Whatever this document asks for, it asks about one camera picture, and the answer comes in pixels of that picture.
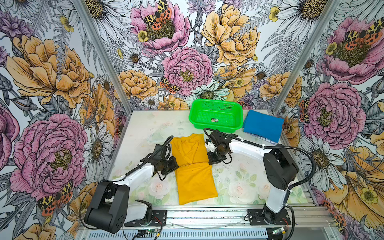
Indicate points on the yellow t shirt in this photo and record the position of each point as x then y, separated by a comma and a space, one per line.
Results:
194, 176

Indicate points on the aluminium frame post left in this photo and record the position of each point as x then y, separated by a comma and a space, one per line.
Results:
94, 36

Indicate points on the aluminium frame post right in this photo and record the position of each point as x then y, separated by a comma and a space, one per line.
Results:
322, 24

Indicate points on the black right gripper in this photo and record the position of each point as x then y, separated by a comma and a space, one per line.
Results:
212, 160

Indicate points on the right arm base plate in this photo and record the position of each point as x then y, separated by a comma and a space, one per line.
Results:
261, 217

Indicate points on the aluminium front rail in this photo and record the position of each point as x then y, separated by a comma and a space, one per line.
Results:
215, 217

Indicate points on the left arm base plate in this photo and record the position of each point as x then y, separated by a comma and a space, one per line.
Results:
157, 219

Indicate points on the folded blue t shirt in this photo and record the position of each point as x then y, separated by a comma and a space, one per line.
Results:
263, 125

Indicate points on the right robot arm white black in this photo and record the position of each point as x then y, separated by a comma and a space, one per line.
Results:
279, 166

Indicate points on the aluminium frame post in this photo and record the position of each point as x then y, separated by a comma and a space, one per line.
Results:
94, 36
322, 24

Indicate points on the green plastic basket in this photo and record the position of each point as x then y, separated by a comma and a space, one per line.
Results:
224, 116

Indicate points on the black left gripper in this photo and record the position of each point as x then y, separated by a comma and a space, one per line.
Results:
173, 167

